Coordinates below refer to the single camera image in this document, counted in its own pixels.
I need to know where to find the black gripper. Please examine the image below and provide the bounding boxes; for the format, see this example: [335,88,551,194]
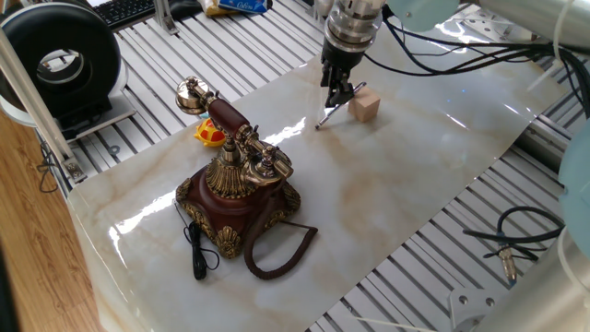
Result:
[320,39,366,108]

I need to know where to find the black silver pen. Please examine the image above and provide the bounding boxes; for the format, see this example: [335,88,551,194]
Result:
[314,81,368,131]

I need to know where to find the antique maroon brass phone base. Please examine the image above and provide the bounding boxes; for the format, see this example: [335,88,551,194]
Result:
[174,137,303,260]

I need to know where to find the wooden cube block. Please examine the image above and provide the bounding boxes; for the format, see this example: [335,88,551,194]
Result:
[348,87,382,124]

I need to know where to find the antique maroon brass handset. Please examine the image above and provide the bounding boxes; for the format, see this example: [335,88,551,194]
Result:
[174,76,295,188]

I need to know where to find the glossy marble pattern mat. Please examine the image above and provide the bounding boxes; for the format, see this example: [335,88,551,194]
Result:
[67,0,568,332]

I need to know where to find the blue snack packet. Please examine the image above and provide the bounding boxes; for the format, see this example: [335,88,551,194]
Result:
[216,0,274,15]

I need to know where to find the yellow orange toy turtle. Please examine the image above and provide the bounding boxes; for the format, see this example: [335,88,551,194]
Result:
[193,117,228,148]

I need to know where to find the yellow snack packet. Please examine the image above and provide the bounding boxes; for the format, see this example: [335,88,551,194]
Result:
[200,0,231,18]

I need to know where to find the black computer mouse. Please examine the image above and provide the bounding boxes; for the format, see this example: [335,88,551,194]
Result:
[169,0,205,22]

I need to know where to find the aluminium profile bar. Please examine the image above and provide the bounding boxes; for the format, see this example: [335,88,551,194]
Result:
[512,113,575,174]

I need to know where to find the white flat stand plate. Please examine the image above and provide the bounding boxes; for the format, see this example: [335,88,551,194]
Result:
[0,85,138,142]

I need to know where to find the black keyboard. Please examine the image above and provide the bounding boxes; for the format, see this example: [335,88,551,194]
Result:
[91,0,158,31]

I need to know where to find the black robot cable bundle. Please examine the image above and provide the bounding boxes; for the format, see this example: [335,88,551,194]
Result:
[363,4,590,119]

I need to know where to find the silver angle bracket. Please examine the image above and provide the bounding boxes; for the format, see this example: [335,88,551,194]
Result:
[151,0,181,37]

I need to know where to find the brown coiled handset cord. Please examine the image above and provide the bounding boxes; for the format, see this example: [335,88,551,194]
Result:
[242,179,319,281]

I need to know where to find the black bundled line cable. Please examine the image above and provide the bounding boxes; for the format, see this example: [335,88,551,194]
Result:
[172,200,221,281]

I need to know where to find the black cable with metal plug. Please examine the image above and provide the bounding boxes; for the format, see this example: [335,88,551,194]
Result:
[462,206,566,285]

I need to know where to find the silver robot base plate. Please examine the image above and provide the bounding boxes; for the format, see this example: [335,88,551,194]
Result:
[447,286,508,332]

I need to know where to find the black floor cables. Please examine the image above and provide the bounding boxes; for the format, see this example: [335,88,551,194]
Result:
[35,140,62,195]

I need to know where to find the aluminium frame post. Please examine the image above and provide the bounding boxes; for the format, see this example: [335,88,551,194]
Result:
[0,27,89,185]

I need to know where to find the black round ring device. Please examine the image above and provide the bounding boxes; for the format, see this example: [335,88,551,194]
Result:
[0,1,128,121]

